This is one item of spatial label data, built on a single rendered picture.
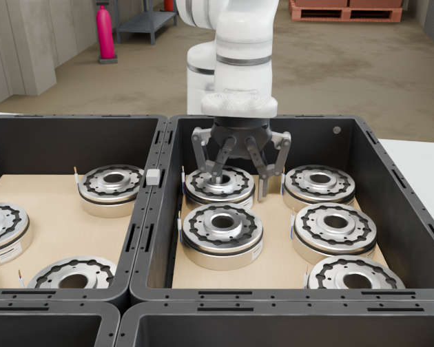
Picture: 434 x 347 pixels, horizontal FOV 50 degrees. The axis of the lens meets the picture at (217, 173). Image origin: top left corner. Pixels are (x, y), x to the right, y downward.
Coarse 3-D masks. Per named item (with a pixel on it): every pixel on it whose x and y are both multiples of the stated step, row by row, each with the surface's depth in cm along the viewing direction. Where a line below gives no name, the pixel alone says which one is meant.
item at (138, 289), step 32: (160, 160) 59; (384, 160) 59; (160, 192) 53; (160, 288) 39; (192, 288) 39; (224, 288) 39; (256, 288) 39; (288, 288) 39; (320, 288) 39; (352, 288) 39; (384, 288) 39
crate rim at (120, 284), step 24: (0, 120) 72; (24, 120) 72; (48, 120) 72; (72, 120) 72; (96, 120) 72; (120, 120) 72; (144, 120) 72; (144, 192) 53; (144, 216) 48; (120, 264) 42; (0, 288) 39; (24, 288) 39; (48, 288) 39; (72, 288) 39; (96, 288) 39; (120, 288) 39; (120, 312) 39
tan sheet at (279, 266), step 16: (256, 176) 76; (272, 176) 76; (256, 192) 72; (272, 192) 72; (256, 208) 68; (272, 208) 68; (288, 208) 68; (272, 224) 64; (288, 224) 64; (272, 240) 61; (288, 240) 61; (176, 256) 58; (272, 256) 58; (288, 256) 58; (176, 272) 56; (192, 272) 56; (208, 272) 56; (224, 272) 56; (240, 272) 56; (256, 272) 56; (272, 272) 56; (288, 272) 56; (304, 272) 56
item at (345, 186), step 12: (300, 168) 72; (312, 168) 72; (324, 168) 72; (288, 180) 68; (300, 180) 68; (348, 180) 68; (300, 192) 65; (312, 192) 66; (324, 192) 65; (336, 192) 66; (348, 192) 65
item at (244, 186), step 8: (224, 168) 72; (232, 168) 72; (192, 176) 70; (200, 176) 69; (240, 176) 69; (248, 176) 69; (192, 184) 68; (200, 184) 67; (240, 184) 67; (248, 184) 67; (192, 192) 65; (200, 192) 66; (208, 192) 65; (216, 192) 65; (224, 192) 65; (232, 192) 65; (240, 192) 66; (248, 192) 66; (208, 200) 64; (216, 200) 64; (224, 200) 64; (232, 200) 64
